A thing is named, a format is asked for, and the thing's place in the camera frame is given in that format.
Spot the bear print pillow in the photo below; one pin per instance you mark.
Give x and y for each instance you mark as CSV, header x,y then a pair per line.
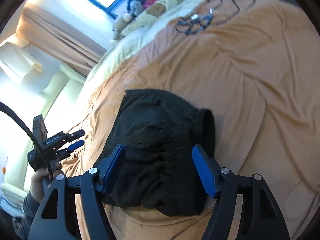
x,y
149,15

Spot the person left forearm dark sleeve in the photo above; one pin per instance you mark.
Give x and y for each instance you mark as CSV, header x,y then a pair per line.
x,y
23,224

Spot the person left hand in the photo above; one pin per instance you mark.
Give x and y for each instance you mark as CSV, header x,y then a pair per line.
x,y
36,189

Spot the hanging white shirt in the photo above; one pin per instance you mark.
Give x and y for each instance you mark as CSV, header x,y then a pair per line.
x,y
17,63

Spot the left beige curtain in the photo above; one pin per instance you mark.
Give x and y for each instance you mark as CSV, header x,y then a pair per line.
x,y
59,39

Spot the black pants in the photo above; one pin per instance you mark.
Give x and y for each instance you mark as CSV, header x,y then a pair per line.
x,y
159,130

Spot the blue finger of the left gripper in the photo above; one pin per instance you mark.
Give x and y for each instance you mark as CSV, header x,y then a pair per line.
x,y
71,148

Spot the grey plush toy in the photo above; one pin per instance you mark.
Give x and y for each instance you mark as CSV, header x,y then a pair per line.
x,y
134,7

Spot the beige plush toy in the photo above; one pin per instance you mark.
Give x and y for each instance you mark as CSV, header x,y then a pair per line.
x,y
120,23

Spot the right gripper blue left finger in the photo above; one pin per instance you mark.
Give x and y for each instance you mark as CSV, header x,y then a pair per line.
x,y
56,217

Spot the cream upholstered headboard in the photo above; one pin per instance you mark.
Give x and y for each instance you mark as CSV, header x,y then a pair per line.
x,y
53,99

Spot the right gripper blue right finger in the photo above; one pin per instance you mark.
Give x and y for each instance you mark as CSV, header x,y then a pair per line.
x,y
261,217

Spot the orange brown blanket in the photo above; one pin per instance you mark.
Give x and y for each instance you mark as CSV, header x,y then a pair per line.
x,y
253,63

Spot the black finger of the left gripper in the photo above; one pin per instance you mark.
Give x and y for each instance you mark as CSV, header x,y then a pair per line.
x,y
73,136

